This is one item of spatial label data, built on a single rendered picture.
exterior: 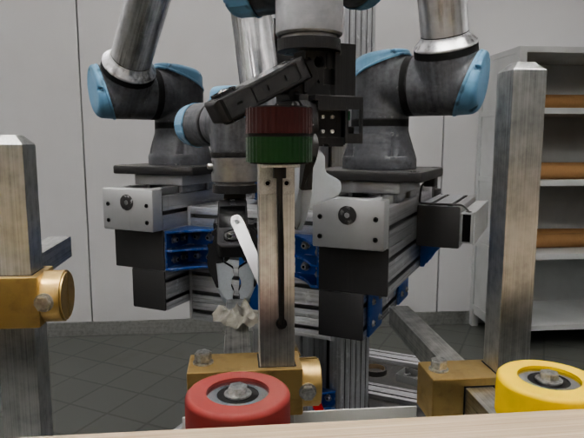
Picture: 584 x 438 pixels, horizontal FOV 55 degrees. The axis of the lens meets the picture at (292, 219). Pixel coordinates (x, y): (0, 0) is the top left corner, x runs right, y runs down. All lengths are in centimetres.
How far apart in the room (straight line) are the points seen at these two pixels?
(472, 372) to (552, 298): 315
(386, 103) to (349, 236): 28
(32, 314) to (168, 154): 80
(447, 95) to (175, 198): 61
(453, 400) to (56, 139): 289
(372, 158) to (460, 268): 243
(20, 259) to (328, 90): 36
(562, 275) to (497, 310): 315
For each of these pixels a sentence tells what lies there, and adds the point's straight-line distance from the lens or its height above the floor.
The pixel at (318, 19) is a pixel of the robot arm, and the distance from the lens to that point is 63.
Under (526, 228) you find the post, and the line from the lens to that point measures 62.
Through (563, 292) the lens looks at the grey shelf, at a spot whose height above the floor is 18.
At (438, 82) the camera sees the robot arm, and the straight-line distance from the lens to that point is 108.
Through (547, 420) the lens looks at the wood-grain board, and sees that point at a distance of 46.
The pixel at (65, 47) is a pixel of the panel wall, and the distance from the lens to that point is 331.
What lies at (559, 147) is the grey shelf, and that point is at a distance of 365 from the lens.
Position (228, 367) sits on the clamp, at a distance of 59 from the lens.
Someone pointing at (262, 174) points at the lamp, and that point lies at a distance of 54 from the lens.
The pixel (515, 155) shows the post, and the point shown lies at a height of 108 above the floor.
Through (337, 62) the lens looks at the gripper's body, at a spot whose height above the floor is 118.
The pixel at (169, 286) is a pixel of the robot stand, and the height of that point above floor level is 78.
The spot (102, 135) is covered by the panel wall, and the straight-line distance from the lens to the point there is 324.
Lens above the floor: 110
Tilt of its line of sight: 8 degrees down
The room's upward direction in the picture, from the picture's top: straight up
